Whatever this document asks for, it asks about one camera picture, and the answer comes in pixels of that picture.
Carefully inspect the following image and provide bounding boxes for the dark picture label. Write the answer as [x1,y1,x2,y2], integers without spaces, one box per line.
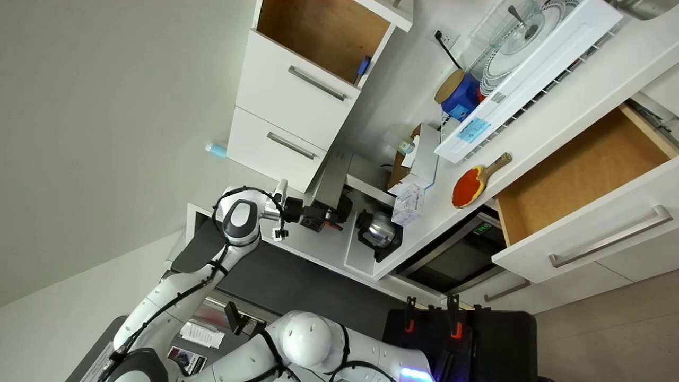
[165,345,208,378]

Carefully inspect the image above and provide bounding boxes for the blue canister tan lid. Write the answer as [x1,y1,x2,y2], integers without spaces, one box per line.
[433,69,483,123]

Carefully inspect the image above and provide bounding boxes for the gray robot table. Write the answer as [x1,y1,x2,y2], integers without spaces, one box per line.
[65,293,285,382]

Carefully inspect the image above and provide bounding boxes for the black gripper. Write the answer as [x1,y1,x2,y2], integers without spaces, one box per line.
[279,195,307,227]

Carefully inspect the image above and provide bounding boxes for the white drawer wood interior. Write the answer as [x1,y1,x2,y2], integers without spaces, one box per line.
[489,101,679,287]

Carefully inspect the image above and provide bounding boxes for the black power cable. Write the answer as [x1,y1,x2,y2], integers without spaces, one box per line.
[433,28,465,73]

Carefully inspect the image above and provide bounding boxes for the clear plastic water bottle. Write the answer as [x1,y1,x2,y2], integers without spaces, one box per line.
[378,123,423,166]

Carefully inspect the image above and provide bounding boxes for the white plate dotted rim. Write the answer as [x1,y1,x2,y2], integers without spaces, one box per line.
[482,8,568,95]

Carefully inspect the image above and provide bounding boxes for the black orange clamp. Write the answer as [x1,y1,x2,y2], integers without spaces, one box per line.
[401,295,420,338]
[444,293,467,344]

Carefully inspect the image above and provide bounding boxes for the white wire dish rack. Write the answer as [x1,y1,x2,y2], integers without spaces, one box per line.
[463,0,617,141]

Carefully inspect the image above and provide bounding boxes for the shiny silver metal box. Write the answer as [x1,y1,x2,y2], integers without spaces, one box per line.
[186,293,273,338]

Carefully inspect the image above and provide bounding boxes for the black steel coffee carafe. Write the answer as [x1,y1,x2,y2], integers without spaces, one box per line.
[354,208,406,264]

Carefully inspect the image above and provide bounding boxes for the black equipment case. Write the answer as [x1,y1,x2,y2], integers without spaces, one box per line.
[382,304,538,382]

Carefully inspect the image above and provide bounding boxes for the brown cardboard box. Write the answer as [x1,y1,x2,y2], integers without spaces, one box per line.
[383,123,444,194]

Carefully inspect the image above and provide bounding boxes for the black mounting bracket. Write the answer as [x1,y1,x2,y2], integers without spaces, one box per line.
[223,299,250,336]

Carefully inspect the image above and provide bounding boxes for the printed paper sheet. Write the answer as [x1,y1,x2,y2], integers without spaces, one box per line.
[389,179,428,230]

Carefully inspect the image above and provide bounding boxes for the dark built-in appliance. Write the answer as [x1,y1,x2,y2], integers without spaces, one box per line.
[392,210,510,295]

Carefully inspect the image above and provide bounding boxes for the white paper label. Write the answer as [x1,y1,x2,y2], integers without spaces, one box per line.
[177,320,227,351]

